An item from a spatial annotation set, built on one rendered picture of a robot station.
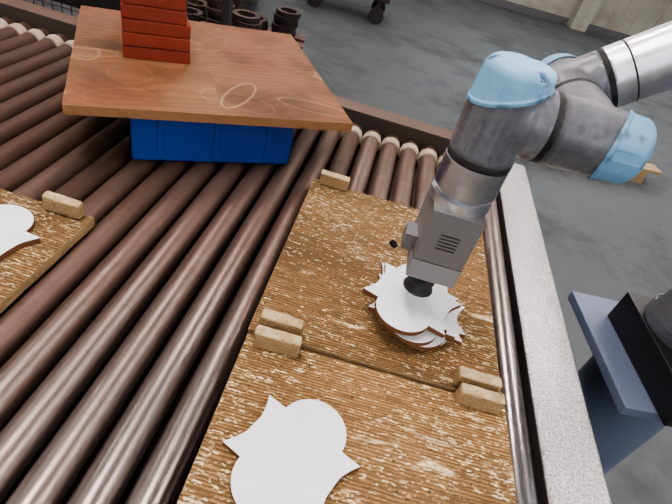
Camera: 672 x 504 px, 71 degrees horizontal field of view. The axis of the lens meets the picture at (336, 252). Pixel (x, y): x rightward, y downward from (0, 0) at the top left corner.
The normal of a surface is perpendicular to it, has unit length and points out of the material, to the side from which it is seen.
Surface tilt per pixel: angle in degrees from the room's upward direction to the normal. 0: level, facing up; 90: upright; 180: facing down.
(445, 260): 90
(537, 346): 0
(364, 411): 0
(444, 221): 90
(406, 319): 0
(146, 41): 90
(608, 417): 90
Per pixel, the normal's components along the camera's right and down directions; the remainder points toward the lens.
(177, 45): 0.32, 0.66
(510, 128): -0.15, 0.61
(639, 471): 0.22, -0.75
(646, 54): -0.42, -0.06
